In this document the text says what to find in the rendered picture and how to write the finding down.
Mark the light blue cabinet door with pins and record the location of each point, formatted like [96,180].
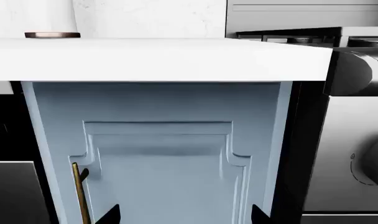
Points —
[164,163]

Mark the white canister with copper base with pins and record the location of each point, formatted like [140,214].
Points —
[49,21]

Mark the silver stove knob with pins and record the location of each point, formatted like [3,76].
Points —
[374,163]

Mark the white countertop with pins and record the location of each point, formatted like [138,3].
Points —
[158,59]

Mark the stainless steel stove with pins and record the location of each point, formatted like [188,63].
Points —
[341,116]

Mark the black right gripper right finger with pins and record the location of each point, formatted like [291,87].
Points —
[258,215]

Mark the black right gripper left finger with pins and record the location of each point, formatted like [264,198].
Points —
[112,215]

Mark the black dishwasher panel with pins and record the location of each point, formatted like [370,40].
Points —
[11,149]

